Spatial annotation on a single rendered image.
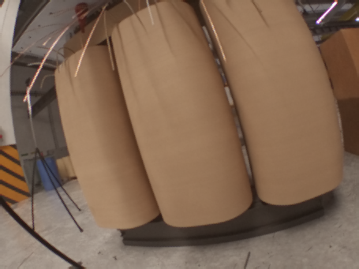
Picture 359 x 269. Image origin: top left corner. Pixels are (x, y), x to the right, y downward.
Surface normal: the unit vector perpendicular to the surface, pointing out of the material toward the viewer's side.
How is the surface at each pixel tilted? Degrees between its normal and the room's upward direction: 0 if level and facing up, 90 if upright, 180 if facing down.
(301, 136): 90
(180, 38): 90
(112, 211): 90
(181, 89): 90
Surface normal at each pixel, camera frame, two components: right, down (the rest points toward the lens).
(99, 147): 0.06, 0.01
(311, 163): -0.26, 0.11
